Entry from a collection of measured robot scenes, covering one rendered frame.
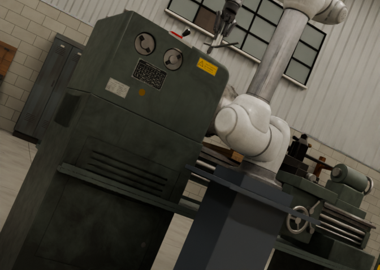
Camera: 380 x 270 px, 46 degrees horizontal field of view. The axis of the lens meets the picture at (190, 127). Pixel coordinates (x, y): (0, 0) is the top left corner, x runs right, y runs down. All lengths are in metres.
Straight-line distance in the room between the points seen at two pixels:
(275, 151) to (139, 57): 0.70
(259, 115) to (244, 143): 0.12
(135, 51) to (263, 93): 0.59
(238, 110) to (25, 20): 7.42
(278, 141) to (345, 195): 1.32
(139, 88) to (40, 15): 6.98
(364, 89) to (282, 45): 10.03
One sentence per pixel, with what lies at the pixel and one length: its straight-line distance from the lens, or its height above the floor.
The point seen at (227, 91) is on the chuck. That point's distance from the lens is 2.35.
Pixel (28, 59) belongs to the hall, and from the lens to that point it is 8.80.
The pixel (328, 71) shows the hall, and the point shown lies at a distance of 11.08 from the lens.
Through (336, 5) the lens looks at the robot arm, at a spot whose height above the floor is 1.57.
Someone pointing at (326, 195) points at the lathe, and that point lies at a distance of 2.66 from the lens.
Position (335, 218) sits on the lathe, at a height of 0.80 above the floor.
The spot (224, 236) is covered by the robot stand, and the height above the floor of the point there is 0.55.
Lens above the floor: 0.76
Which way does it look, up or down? 4 degrees up
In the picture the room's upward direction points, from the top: 23 degrees clockwise
